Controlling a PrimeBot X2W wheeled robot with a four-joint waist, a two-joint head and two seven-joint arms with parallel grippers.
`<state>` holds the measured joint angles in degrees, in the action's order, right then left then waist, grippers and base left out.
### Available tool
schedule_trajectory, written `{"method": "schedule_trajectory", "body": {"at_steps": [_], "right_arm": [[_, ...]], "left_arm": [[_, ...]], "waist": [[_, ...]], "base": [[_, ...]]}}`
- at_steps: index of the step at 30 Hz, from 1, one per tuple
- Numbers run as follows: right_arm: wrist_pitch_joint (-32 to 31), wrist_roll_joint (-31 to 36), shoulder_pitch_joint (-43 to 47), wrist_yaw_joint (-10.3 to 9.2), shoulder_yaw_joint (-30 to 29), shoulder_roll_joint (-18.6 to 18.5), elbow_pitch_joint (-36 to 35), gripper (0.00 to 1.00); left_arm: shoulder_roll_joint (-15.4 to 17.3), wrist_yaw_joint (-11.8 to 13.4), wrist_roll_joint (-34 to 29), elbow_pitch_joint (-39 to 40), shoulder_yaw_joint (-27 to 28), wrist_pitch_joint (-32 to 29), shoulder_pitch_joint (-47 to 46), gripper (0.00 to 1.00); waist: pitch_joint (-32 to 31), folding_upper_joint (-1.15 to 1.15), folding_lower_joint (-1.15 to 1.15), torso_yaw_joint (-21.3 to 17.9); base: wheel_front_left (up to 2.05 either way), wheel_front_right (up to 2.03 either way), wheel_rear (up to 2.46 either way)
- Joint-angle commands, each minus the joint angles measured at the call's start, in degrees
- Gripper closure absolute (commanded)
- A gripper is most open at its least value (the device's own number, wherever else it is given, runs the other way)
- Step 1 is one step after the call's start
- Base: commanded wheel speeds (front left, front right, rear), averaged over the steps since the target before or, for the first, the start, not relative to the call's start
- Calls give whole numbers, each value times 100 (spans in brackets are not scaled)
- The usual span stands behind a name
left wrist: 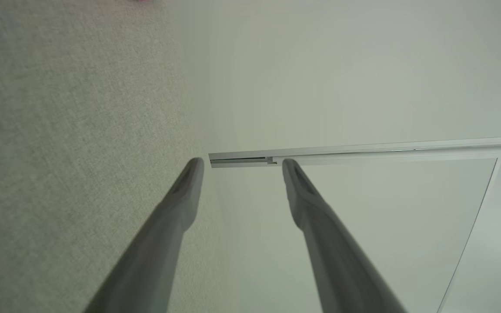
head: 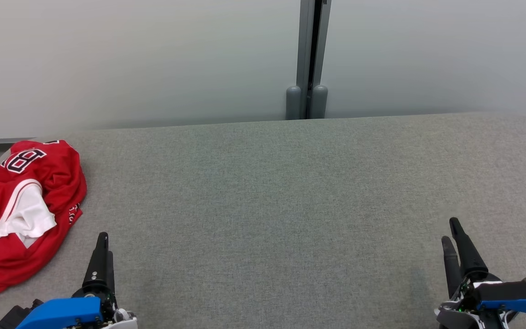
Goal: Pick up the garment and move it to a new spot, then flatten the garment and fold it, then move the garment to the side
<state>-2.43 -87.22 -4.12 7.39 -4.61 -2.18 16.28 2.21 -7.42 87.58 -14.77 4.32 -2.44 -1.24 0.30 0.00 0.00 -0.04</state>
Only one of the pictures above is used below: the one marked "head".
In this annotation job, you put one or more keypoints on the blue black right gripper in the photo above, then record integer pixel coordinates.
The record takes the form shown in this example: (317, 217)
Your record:
(509, 299)

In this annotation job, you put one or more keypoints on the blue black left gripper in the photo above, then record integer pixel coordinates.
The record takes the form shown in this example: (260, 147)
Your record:
(62, 313)

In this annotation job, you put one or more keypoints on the red Bulls 23 jersey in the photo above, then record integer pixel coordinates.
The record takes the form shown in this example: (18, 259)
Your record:
(57, 173)

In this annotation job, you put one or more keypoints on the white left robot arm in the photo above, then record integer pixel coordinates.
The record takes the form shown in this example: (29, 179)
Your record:
(123, 320)

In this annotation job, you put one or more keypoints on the grey cylindrical post foot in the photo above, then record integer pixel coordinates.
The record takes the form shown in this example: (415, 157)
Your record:
(319, 103)
(293, 103)

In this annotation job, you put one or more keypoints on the grey partition post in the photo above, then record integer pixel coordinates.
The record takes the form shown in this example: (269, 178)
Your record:
(306, 45)

